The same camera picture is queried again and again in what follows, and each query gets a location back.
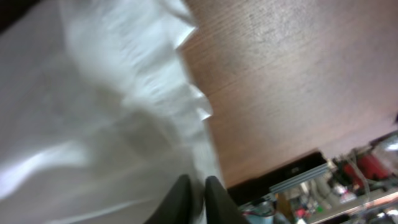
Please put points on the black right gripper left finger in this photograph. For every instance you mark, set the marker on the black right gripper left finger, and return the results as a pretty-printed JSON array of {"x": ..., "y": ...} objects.
[{"x": 176, "y": 207}]

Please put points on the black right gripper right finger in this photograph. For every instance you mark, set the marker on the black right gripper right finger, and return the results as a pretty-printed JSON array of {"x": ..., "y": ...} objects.
[{"x": 220, "y": 209}]

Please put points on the white t-shirt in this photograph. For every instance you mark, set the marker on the white t-shirt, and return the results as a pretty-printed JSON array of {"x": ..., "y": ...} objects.
[{"x": 99, "y": 113}]

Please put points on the cluttered equipment below table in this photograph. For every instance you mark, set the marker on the cluttered equipment below table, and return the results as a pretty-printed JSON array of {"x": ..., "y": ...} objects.
[{"x": 329, "y": 198}]

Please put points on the red object under table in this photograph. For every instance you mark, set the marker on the red object under table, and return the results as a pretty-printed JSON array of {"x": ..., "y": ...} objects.
[{"x": 369, "y": 166}]

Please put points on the grey aluminium frame rail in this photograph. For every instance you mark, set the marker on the grey aluminium frame rail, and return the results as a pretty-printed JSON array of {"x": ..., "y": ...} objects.
[{"x": 298, "y": 179}]

